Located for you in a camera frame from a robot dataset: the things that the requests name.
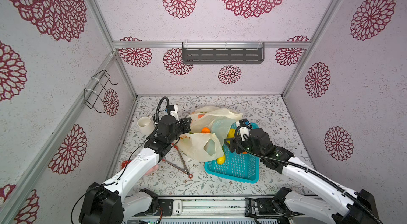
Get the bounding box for grey wall shelf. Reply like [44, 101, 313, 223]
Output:
[181, 43, 265, 65]

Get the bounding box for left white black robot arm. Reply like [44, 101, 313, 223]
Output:
[78, 96, 192, 224]

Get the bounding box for black wire wall rack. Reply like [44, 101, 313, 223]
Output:
[83, 70, 119, 116]

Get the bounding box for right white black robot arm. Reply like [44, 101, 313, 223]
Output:
[224, 119, 381, 224]

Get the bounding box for teal plastic basket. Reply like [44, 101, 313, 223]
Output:
[204, 122, 260, 184]

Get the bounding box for white ceramic mug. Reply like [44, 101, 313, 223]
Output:
[137, 116, 155, 136]

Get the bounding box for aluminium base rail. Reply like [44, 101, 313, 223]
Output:
[79, 194, 287, 221]

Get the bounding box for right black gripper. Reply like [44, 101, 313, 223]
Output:
[224, 134, 263, 161]

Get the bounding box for orange tangerine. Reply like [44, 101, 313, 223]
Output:
[201, 127, 211, 134]

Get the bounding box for yellow lemon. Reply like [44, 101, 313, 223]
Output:
[216, 155, 226, 165]

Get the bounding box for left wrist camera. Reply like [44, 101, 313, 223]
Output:
[166, 105, 179, 120]

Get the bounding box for metal tongs red tips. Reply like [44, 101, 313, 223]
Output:
[162, 143, 194, 179]

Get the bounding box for yellow banana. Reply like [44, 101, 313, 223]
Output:
[226, 128, 235, 143]

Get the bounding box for cream printed plastic bag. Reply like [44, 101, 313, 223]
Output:
[177, 106, 243, 162]

